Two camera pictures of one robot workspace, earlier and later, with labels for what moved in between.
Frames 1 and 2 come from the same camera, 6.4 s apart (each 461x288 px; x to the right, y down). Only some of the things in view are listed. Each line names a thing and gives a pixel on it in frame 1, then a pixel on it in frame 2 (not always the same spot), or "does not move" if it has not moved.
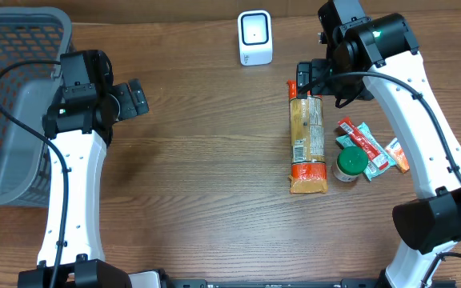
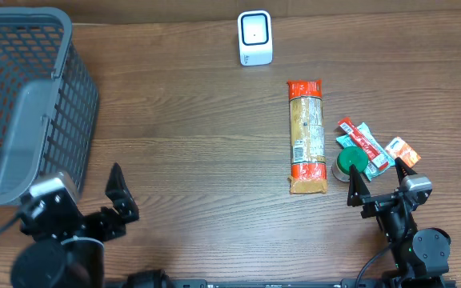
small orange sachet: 398,155 does not move
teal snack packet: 371,169 does not move
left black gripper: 135,99 -> 105,220
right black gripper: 306,77 -> 382,201
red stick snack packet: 379,162 does not move
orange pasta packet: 309,170 does not move
